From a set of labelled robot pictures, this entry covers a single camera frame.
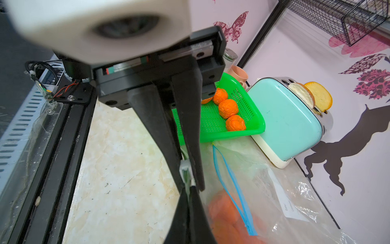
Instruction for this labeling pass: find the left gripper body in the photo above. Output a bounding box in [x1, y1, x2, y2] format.
[91, 26, 226, 110]

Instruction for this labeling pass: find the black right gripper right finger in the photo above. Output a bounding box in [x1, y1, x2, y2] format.
[190, 186, 217, 244]

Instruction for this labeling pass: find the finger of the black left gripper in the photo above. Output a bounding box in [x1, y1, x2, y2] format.
[172, 59, 205, 191]
[127, 84, 184, 192]

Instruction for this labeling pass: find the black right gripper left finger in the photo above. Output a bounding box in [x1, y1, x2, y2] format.
[164, 188, 190, 244]

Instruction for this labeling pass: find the orange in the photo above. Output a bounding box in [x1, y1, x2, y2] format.
[225, 115, 246, 132]
[201, 97, 213, 105]
[212, 88, 229, 105]
[218, 99, 239, 120]

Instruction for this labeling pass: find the clear glass jar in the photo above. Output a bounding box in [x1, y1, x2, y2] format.
[223, 48, 238, 63]

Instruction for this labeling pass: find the pink ceramic mug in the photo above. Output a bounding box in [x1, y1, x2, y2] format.
[227, 66, 249, 89]

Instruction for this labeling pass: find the mint green toaster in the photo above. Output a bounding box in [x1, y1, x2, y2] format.
[247, 77, 333, 169]

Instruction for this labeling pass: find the yellow toast slice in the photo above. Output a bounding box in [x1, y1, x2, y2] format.
[304, 82, 333, 112]

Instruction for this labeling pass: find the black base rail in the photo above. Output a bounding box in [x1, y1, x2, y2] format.
[1, 77, 97, 244]

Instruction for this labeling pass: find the white slotted cable duct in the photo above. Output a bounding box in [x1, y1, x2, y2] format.
[0, 54, 65, 196]

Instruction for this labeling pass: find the black wire wall basket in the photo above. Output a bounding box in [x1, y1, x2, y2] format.
[287, 0, 390, 46]

